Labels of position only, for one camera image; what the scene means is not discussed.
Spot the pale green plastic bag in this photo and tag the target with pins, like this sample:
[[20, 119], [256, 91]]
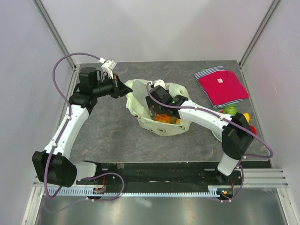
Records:
[[137, 105]]

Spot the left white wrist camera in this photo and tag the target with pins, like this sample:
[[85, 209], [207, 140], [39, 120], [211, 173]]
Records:
[[108, 67]]

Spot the left aluminium frame post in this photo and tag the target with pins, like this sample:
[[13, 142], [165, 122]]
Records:
[[51, 26]]

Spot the small pineapple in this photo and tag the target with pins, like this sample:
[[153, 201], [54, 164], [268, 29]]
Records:
[[164, 118]]

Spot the red bell pepper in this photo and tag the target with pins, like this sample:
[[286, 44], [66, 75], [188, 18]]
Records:
[[253, 129]]

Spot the blue white striped shirt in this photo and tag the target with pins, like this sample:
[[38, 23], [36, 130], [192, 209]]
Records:
[[211, 71]]

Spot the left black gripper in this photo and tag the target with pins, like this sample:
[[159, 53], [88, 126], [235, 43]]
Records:
[[119, 88]]

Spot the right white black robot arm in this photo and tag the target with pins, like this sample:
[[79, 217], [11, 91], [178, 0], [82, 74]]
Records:
[[235, 131]]

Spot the light blue cable duct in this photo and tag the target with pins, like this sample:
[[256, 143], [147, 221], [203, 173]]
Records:
[[96, 192]]

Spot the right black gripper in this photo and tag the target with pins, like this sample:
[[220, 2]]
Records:
[[150, 104]]

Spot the green round fruit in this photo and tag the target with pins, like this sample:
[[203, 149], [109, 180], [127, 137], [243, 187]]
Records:
[[230, 109]]

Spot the right aluminium frame post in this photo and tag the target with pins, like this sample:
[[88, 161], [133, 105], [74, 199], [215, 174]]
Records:
[[259, 31]]

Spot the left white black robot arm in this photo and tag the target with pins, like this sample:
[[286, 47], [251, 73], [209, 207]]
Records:
[[52, 165]]

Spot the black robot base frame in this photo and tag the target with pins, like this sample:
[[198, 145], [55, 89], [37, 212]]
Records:
[[168, 177]]

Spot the patterned ceramic plate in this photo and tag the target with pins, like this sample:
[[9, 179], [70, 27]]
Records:
[[217, 136]]

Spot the aluminium frame post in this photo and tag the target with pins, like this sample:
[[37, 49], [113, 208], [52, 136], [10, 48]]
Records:
[[51, 26], [259, 31]]

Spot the yellow bell pepper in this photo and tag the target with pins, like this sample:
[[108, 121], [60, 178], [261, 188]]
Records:
[[247, 117]]

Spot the red folded shirt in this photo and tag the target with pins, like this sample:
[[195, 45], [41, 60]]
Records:
[[222, 87]]

